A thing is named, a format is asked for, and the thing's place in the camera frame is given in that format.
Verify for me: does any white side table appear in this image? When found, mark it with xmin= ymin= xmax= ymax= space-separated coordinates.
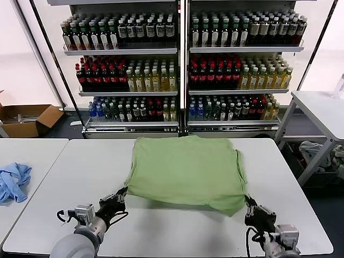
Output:
xmin=274 ymin=90 xmax=344 ymax=188

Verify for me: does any open brown cardboard box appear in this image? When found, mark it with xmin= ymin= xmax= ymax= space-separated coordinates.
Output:
xmin=0 ymin=88 xmax=65 ymax=138

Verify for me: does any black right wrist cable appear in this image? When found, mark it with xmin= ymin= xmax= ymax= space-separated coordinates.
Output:
xmin=246 ymin=227 xmax=267 ymax=258

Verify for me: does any black slanted pole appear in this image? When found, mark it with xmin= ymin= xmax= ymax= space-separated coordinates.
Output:
xmin=295 ymin=0 xmax=340 ymax=91
xmin=28 ymin=0 xmax=89 ymax=139

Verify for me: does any clear plastic packaging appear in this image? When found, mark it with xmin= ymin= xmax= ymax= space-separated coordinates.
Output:
xmin=4 ymin=114 xmax=35 ymax=124

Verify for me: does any black left camera cable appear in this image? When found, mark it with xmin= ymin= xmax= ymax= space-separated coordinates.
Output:
xmin=56 ymin=209 xmax=78 ymax=225

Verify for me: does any black storage bin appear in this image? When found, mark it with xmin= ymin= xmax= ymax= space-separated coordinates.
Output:
xmin=282 ymin=141 xmax=344 ymax=187

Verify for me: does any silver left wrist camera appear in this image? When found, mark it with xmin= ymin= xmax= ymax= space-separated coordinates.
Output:
xmin=74 ymin=204 xmax=95 ymax=224

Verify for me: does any dark bottle white cap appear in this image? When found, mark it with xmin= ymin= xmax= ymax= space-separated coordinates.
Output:
xmin=126 ymin=20 xmax=137 ymax=42
xmin=278 ymin=17 xmax=288 ymax=46
xmin=164 ymin=18 xmax=175 ymax=42
xmin=297 ymin=17 xmax=308 ymax=46
xmin=155 ymin=18 xmax=166 ymax=42
xmin=288 ymin=17 xmax=298 ymax=46
xmin=135 ymin=19 xmax=145 ymax=42
xmin=268 ymin=17 xmax=279 ymax=46
xmin=146 ymin=19 xmax=156 ymax=42
xmin=118 ymin=20 xmax=128 ymax=42

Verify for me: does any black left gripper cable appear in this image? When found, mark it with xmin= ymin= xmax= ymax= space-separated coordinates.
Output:
xmin=107 ymin=211 xmax=129 ymax=226

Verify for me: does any dark bottle beige label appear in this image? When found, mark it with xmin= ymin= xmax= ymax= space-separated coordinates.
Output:
xmin=249 ymin=18 xmax=260 ymax=46
xmin=259 ymin=17 xmax=269 ymax=46

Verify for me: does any light green shirt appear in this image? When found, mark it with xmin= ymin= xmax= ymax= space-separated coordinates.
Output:
xmin=124 ymin=135 xmax=249 ymax=218

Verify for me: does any clear plastic bottle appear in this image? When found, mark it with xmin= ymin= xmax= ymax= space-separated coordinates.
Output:
xmin=332 ymin=77 xmax=344 ymax=99

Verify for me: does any greenish gray crumpled cloth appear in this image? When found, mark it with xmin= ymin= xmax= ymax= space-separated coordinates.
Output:
xmin=332 ymin=145 xmax=344 ymax=180

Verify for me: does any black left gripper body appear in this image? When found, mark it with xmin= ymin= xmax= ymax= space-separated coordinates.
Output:
xmin=95 ymin=199 xmax=126 ymax=224

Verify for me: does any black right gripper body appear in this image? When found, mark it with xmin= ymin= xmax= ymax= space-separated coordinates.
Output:
xmin=244 ymin=209 xmax=277 ymax=233

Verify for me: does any gray metal drinks shelf rack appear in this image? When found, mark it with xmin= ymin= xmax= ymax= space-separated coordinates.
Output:
xmin=47 ymin=0 xmax=184 ymax=139
xmin=184 ymin=0 xmax=318 ymax=139

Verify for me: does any gray slanted frame bar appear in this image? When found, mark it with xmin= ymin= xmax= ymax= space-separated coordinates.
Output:
xmin=16 ymin=0 xmax=68 ymax=111

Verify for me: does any crumpled light blue cloth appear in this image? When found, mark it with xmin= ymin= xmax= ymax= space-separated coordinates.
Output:
xmin=0 ymin=162 xmax=33 ymax=206

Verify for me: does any dark bottle green cap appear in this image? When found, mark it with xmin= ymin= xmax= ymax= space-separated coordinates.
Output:
xmin=62 ymin=21 xmax=73 ymax=51
xmin=80 ymin=21 xmax=91 ymax=51
xmin=108 ymin=20 xmax=119 ymax=50
xmin=71 ymin=22 xmax=82 ymax=51
xmin=200 ymin=19 xmax=211 ymax=48
xmin=220 ymin=19 xmax=230 ymax=48
xmin=230 ymin=19 xmax=240 ymax=48
xmin=239 ymin=19 xmax=249 ymax=48
xmin=210 ymin=19 xmax=220 ymax=48
xmin=190 ymin=19 xmax=201 ymax=48
xmin=89 ymin=21 xmax=100 ymax=51
xmin=98 ymin=21 xmax=110 ymax=51

